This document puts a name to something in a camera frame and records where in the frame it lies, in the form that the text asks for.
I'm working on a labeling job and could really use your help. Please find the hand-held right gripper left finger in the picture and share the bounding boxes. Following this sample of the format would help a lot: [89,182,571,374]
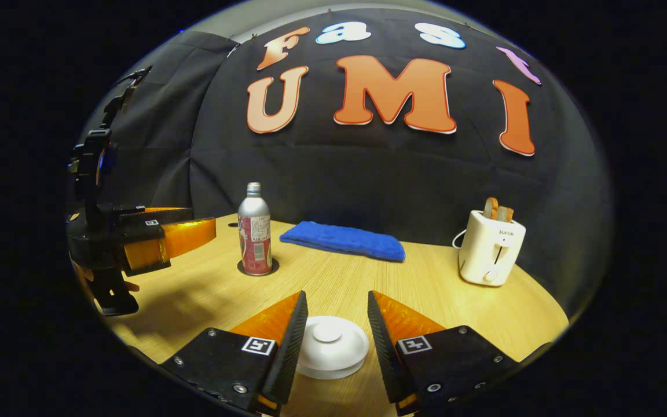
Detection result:
[160,291,309,415]

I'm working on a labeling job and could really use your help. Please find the white teacup lid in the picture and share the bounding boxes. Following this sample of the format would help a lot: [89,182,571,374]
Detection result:
[298,316,370,371]

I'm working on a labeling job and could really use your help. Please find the white toaster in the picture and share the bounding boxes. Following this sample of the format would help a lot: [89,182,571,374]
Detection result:
[458,210,526,287]

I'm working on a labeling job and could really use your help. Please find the black backdrop cloth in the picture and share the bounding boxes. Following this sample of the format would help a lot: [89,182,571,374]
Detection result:
[70,7,613,316]

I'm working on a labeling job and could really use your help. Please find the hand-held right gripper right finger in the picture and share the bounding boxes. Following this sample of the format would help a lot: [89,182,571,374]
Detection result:
[367,291,551,415]

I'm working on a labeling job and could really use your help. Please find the dark round coaster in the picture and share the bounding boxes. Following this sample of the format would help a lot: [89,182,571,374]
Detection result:
[237,258,280,277]

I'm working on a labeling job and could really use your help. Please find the blue towel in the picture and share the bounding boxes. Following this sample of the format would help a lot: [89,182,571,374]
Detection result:
[280,221,406,262]

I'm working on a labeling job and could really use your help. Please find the silver water bottle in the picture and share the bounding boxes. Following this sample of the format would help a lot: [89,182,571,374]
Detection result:
[237,182,273,276]

